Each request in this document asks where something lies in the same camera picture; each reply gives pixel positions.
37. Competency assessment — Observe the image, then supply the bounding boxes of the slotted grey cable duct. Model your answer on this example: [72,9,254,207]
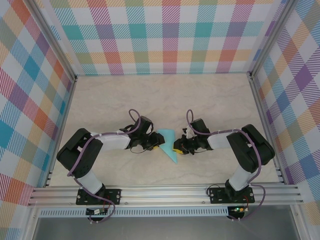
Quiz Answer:
[38,208,230,218]

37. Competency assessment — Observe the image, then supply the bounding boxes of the teal paper sheet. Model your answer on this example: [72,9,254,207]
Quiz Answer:
[157,128,179,165]

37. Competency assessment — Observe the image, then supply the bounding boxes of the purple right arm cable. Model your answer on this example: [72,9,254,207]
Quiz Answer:
[186,108,266,223]

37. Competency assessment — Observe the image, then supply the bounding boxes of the small black circuit board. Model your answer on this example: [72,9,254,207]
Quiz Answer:
[86,208,108,216]

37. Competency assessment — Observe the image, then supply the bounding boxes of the aluminium side rail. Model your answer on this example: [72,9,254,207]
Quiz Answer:
[247,72,287,186]
[43,76,78,188]

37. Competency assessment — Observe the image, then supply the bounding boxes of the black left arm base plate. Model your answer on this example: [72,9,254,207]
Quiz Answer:
[75,187,123,206]

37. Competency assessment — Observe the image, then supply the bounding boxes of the aluminium frame post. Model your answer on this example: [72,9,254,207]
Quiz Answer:
[248,0,300,81]
[29,0,78,83]

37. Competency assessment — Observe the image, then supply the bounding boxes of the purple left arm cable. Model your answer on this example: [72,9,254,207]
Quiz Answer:
[66,108,144,224]

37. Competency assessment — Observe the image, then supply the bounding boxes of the aluminium mounting rail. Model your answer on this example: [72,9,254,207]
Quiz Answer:
[27,184,305,208]

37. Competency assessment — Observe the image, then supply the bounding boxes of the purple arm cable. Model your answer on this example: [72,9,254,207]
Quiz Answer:
[66,108,144,224]
[186,108,266,223]

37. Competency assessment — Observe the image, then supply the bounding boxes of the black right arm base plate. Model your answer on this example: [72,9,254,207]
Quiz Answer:
[209,186,256,205]

